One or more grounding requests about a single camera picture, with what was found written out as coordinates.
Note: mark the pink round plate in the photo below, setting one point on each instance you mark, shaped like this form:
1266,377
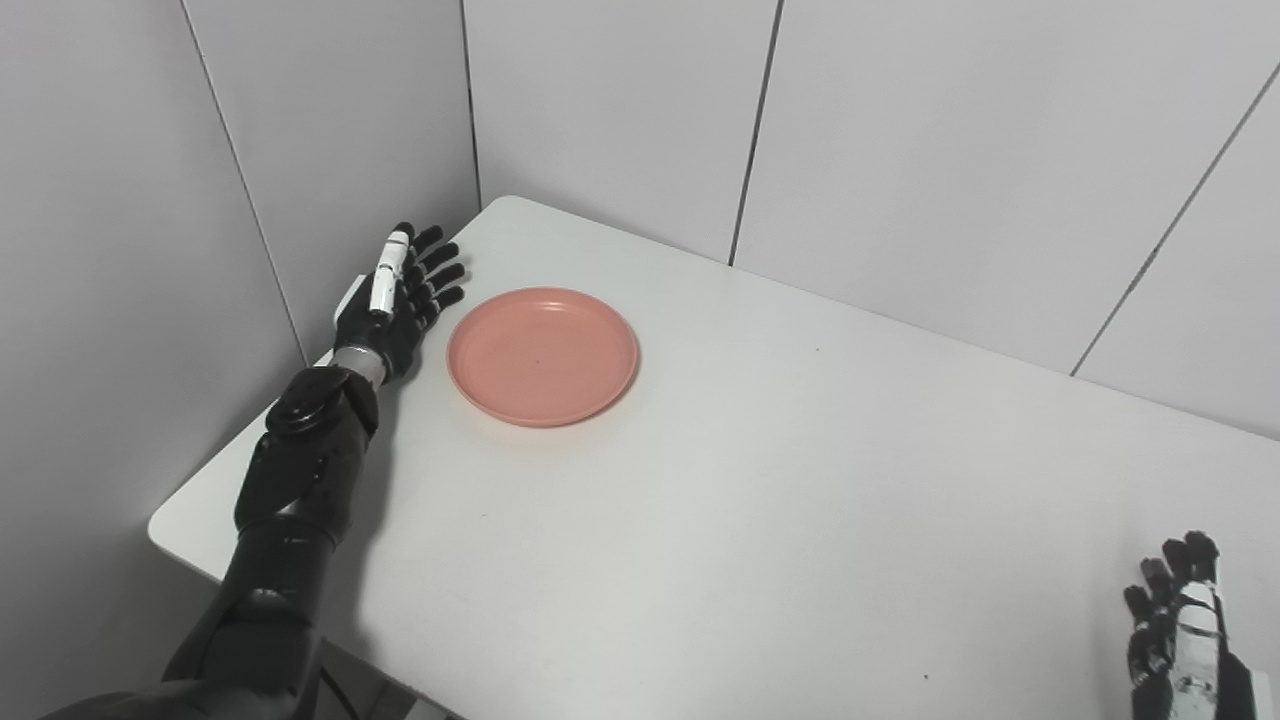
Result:
542,355

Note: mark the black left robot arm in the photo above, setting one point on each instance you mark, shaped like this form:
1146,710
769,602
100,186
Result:
295,480

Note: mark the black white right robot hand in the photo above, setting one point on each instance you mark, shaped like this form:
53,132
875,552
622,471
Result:
1230,685

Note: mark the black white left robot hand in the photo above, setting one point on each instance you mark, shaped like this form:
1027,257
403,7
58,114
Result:
385,335

